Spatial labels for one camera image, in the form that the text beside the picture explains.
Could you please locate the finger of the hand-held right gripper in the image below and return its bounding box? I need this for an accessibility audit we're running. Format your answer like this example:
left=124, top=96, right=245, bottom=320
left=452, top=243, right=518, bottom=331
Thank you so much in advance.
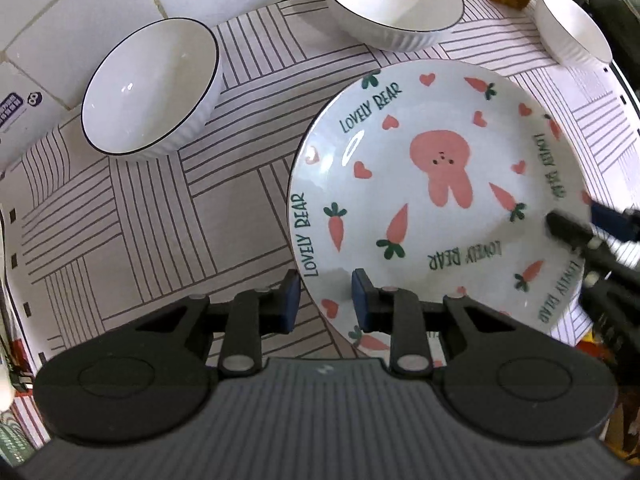
left=546, top=211, right=605, bottom=263
left=588, top=201, right=640, bottom=244

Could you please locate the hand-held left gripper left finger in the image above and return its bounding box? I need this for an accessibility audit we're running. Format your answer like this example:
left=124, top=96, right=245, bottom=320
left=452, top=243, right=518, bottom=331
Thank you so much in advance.
left=107, top=270, right=302, bottom=378

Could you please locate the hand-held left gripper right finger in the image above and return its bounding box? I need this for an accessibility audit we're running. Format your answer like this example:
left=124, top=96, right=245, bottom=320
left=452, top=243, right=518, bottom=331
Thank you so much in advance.
left=352, top=269, right=543, bottom=377

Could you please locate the rabbit and carrot print plate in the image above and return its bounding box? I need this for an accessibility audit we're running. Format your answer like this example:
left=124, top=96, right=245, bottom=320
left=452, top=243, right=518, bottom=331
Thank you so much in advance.
left=287, top=59, right=596, bottom=361

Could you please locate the orange yellow packet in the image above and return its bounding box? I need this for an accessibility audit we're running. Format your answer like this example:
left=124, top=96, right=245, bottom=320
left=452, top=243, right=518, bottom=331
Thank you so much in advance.
left=575, top=332, right=640, bottom=443

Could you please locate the striped table mat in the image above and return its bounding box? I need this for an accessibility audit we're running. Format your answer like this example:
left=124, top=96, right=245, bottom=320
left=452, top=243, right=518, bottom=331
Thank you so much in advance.
left=0, top=0, right=640, bottom=448

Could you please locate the small white bowl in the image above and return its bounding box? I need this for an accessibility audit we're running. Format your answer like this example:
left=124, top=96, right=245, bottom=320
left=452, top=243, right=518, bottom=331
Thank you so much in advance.
left=532, top=0, right=615, bottom=68

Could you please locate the dark cooking pot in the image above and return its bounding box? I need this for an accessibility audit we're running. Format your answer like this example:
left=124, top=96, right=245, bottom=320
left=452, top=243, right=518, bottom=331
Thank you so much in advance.
left=569, top=0, right=640, bottom=63

